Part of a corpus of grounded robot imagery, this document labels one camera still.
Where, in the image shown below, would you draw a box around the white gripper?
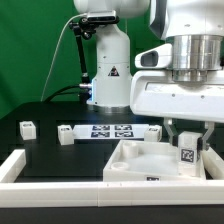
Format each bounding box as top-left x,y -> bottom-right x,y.
130,44 -> 224,151

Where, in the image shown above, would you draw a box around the white square table top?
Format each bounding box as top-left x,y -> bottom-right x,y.
103,140 -> 206,182

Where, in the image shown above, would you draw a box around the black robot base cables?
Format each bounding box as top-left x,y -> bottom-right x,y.
44,84 -> 83,103

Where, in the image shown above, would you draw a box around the white sheet with tags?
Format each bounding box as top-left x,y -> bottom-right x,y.
73,124 -> 149,139

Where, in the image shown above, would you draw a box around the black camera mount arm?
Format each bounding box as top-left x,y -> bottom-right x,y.
69,17 -> 96,103

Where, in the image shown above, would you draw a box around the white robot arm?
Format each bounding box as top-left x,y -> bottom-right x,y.
73,0 -> 224,147

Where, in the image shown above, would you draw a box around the grey camera on mount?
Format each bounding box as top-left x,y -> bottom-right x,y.
87,10 -> 118,23

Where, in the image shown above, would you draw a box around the white U-shaped obstacle fence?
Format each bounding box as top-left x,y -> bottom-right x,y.
0,149 -> 224,208

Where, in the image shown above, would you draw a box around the white camera cable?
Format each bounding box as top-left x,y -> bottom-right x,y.
40,13 -> 88,102

